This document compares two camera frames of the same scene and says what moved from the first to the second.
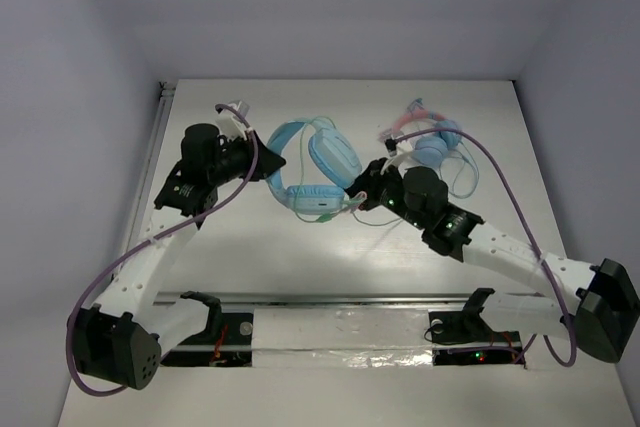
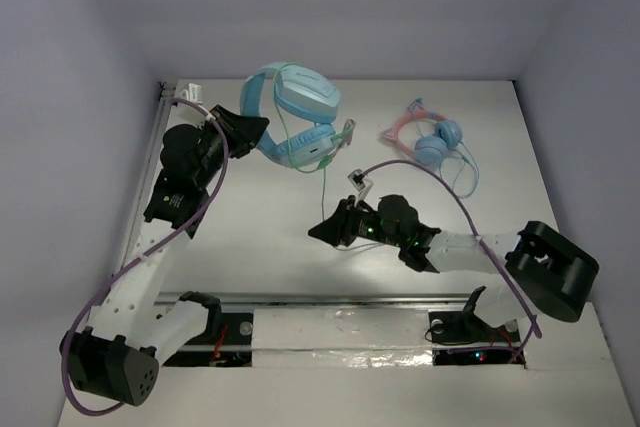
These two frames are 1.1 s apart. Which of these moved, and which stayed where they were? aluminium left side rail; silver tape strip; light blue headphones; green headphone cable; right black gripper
Moved: light blue headphones; green headphone cable; right black gripper
Stayed: aluminium left side rail; silver tape strip
